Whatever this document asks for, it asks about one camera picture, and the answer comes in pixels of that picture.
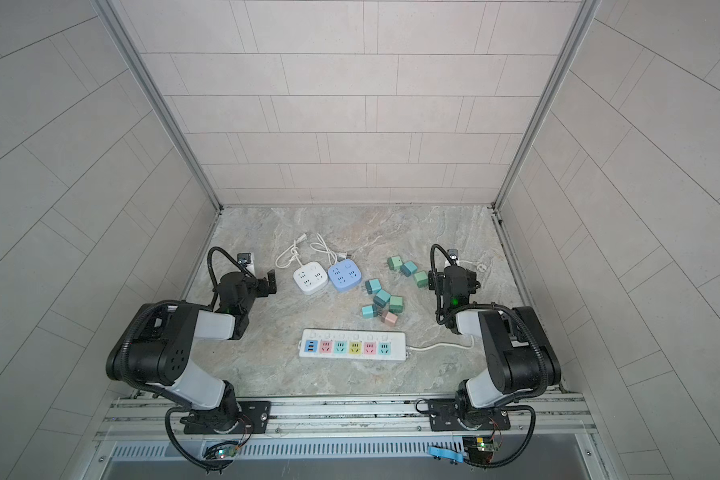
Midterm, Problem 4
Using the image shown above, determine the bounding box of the pink plug adapter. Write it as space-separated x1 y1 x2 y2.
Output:
381 311 399 327

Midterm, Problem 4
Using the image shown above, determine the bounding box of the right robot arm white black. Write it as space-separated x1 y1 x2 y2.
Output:
427 244 562 470

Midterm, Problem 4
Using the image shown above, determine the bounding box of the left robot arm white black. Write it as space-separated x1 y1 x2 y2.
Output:
105 254 277 473

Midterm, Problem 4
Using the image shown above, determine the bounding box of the green plug adapter right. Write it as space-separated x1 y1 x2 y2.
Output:
413 271 429 288

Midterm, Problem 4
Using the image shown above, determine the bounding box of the green plug adapter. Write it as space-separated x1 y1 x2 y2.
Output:
413 271 429 288
387 256 403 271
388 296 405 314

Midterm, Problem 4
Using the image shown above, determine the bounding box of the teal plug adapter far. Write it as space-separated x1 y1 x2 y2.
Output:
400 261 418 277

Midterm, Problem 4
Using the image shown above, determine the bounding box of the green plug adapter middle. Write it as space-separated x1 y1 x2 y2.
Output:
388 296 405 314

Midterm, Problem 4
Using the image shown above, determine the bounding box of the green plug adapter far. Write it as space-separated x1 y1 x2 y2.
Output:
387 256 403 271

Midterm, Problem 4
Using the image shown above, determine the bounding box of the teal plug adapter upper middle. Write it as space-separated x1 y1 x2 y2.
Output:
365 279 382 295

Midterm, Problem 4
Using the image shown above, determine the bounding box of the white square power socket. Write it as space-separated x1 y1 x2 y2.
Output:
293 261 329 295

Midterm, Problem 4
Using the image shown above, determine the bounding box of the blue square power socket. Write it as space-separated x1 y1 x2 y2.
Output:
327 259 362 292

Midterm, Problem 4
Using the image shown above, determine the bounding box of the white long power strip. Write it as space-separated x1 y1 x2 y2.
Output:
298 329 407 362

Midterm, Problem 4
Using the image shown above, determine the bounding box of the left circuit board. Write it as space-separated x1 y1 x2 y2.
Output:
203 441 239 461

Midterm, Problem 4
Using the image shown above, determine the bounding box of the circuit board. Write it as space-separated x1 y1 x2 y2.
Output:
203 441 239 461
462 436 501 464

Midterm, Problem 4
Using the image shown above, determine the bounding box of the right circuit board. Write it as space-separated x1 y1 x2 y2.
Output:
462 436 501 464

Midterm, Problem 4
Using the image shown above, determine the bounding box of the blue tape piece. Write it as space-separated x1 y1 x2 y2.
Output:
428 446 465 464

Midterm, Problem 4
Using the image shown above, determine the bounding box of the power strip white cable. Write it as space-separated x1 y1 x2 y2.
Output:
405 259 488 353

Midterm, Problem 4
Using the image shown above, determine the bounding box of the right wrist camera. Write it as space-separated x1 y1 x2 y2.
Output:
446 249 460 265

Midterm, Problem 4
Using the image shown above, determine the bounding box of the white socket cable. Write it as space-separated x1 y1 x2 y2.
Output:
274 233 309 270

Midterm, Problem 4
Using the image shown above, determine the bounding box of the blue socket cable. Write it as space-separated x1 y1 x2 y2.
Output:
309 233 348 266

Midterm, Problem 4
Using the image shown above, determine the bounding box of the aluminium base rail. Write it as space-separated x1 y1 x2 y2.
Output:
93 388 596 460

